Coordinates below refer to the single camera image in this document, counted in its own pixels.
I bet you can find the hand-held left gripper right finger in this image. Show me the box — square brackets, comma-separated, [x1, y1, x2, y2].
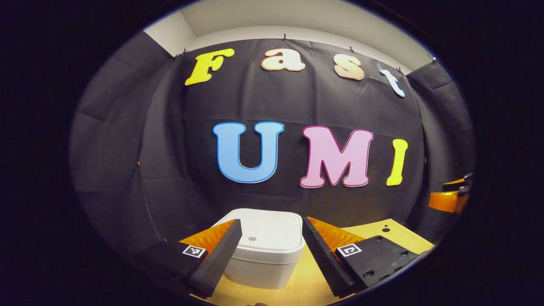
[302, 217, 425, 297]

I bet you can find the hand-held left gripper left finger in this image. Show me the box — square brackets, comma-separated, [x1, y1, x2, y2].
[140, 219, 243, 298]

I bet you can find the white desktop garbage bin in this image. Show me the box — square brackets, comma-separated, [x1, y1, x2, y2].
[211, 208, 306, 290]

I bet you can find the wooden desktop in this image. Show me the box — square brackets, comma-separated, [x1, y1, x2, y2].
[191, 218, 434, 306]

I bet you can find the black backdrop cloth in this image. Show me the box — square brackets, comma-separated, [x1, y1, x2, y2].
[70, 32, 474, 255]

